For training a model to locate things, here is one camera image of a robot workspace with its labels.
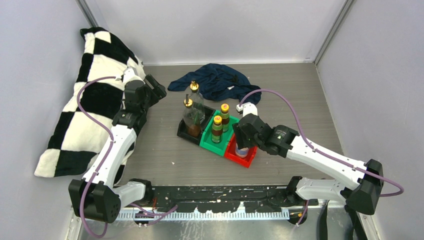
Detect spice jar perforated lid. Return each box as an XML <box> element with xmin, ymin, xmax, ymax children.
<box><xmin>234</xmin><ymin>146</ymin><xmax>250</xmax><ymax>158</ymax></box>

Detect sauce bottle yellow cap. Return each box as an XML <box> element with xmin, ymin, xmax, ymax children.
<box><xmin>211</xmin><ymin>115</ymin><xmax>223</xmax><ymax>143</ymax></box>
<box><xmin>220</xmin><ymin>103</ymin><xmax>230</xmax><ymax>132</ymax></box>

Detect clear glass cruet gold spout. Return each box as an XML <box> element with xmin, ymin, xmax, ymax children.
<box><xmin>189</xmin><ymin>80</ymin><xmax>206</xmax><ymax>124</ymax></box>

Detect brown oil cruet gold spout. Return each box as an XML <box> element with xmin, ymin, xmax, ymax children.
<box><xmin>183</xmin><ymin>93</ymin><xmax>201</xmax><ymax>138</ymax></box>

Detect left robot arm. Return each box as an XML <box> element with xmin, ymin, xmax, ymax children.
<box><xmin>68</xmin><ymin>74</ymin><xmax>167</xmax><ymax>224</ymax></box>

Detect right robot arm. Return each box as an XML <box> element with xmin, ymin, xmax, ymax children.
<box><xmin>232</xmin><ymin>113</ymin><xmax>384</xmax><ymax>215</ymax></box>

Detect red plastic bin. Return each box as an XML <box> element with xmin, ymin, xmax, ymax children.
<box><xmin>224</xmin><ymin>134</ymin><xmax>258</xmax><ymax>168</ymax></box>

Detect green plastic bin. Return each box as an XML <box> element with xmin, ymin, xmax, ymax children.
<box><xmin>199</xmin><ymin>110</ymin><xmax>240</xmax><ymax>157</ymax></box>

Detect black plastic bin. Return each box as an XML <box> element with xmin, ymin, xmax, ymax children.
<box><xmin>177</xmin><ymin>105</ymin><xmax>216</xmax><ymax>145</ymax></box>

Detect dark blue shorts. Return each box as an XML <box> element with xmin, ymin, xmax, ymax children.
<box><xmin>167</xmin><ymin>63</ymin><xmax>260</xmax><ymax>102</ymax></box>

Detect black white checkered blanket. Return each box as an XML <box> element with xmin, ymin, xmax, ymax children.
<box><xmin>34</xmin><ymin>27</ymin><xmax>146</xmax><ymax>178</ymax></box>

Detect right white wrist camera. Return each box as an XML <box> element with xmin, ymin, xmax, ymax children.
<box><xmin>236</xmin><ymin>102</ymin><xmax>258</xmax><ymax>117</ymax></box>

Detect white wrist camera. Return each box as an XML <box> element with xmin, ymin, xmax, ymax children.
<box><xmin>236</xmin><ymin>102</ymin><xmax>258</xmax><ymax>117</ymax></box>
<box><xmin>121</xmin><ymin>66</ymin><xmax>144</xmax><ymax>84</ymax></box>

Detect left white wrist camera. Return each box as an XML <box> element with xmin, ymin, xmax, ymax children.
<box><xmin>121</xmin><ymin>66</ymin><xmax>144</xmax><ymax>84</ymax></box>

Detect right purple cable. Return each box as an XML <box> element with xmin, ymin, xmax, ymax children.
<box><xmin>238</xmin><ymin>88</ymin><xmax>405</xmax><ymax>226</ymax></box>

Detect purple cable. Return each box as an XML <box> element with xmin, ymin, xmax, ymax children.
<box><xmin>238</xmin><ymin>88</ymin><xmax>405</xmax><ymax>226</ymax></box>
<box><xmin>76</xmin><ymin>76</ymin><xmax>123</xmax><ymax>239</ymax></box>

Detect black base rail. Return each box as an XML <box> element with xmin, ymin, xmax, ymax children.
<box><xmin>135</xmin><ymin>185</ymin><xmax>305</xmax><ymax>213</ymax></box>

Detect black strap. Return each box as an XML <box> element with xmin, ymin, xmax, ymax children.
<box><xmin>318</xmin><ymin>200</ymin><xmax>369</xmax><ymax>240</ymax></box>

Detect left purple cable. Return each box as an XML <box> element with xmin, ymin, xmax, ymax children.
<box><xmin>76</xmin><ymin>76</ymin><xmax>123</xmax><ymax>239</ymax></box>

